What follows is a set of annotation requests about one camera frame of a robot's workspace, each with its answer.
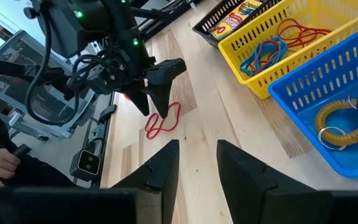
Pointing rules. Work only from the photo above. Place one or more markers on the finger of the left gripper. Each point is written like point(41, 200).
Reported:
point(140, 101)
point(162, 99)

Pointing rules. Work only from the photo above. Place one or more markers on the black frame clamp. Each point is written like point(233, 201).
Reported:
point(107, 113)

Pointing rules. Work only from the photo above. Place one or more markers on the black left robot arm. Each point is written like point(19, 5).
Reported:
point(104, 18)

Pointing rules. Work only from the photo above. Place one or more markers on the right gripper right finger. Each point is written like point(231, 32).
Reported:
point(247, 186)

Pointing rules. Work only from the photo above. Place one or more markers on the yellow plastic basket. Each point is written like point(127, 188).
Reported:
point(261, 90)

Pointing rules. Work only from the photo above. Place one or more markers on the black depth camera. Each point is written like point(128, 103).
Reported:
point(85, 165)

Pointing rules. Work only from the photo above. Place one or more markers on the blue rubber band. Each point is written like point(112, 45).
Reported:
point(244, 63)

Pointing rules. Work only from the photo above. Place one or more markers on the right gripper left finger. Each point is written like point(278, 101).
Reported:
point(166, 180)

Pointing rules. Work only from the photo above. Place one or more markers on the blue plastic basket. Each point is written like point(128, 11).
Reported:
point(306, 133)

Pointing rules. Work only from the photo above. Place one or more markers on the yellow green crayon box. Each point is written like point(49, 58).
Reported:
point(232, 20)

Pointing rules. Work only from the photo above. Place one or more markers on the black plastic basket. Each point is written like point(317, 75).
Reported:
point(204, 29)

